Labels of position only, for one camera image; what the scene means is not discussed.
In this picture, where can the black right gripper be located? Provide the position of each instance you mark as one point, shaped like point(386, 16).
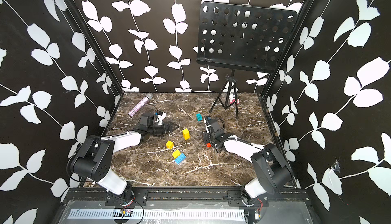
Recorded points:
point(205, 137)

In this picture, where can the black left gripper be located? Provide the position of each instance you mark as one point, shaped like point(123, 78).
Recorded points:
point(168, 127)

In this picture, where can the tall yellow lego brick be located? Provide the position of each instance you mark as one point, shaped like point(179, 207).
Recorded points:
point(186, 134)

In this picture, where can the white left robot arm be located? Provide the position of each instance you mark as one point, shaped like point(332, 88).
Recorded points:
point(93, 159)

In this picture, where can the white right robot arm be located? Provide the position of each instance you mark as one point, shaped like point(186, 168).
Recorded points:
point(271, 168)

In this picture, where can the small yellow lego brick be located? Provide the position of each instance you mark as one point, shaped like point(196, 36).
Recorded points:
point(169, 144)

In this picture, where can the teal lego brick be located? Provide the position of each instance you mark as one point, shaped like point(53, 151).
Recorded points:
point(199, 117)

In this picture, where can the yellow lego brick beside blue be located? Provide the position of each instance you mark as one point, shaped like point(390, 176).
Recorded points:
point(176, 154)

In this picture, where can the light blue lego brick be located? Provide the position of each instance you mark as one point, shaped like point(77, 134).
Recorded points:
point(179, 159)

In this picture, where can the purple rhinestone microphone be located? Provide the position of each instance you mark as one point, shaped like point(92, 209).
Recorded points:
point(140, 104)

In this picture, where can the pink object behind stand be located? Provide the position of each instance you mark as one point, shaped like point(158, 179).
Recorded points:
point(234, 102)

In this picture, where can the white perforated strip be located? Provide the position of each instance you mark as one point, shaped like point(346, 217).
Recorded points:
point(138, 214)

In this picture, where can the black perforated music stand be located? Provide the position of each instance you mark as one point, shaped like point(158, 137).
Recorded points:
point(241, 37)

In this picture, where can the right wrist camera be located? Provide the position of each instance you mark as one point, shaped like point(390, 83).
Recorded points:
point(214, 125)

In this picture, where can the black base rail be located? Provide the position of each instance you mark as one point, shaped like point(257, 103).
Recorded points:
point(234, 195)

